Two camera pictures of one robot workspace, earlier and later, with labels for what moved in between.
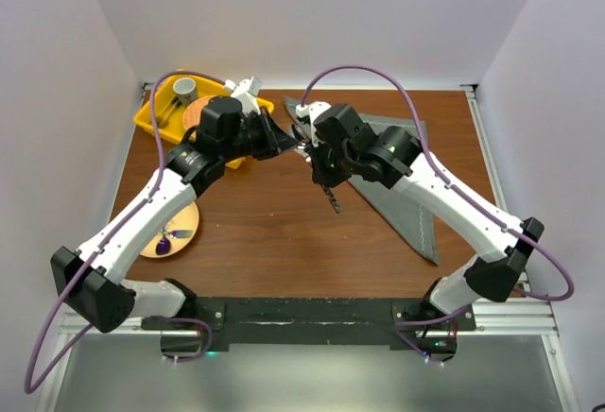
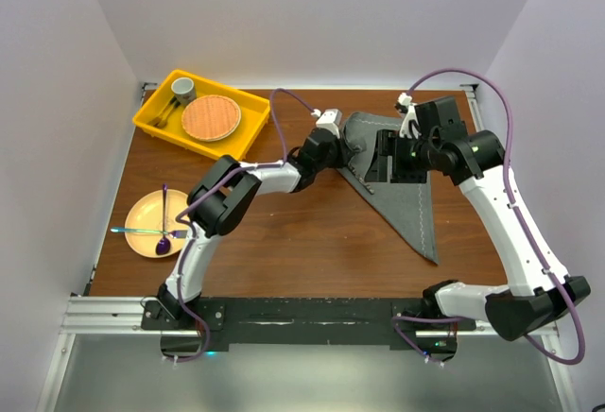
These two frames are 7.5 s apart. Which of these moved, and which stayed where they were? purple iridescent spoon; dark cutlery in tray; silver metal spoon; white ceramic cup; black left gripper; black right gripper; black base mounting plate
Moved: black left gripper; black right gripper; silver metal spoon
Stayed: white ceramic cup; purple iridescent spoon; black base mounting plate; dark cutlery in tray
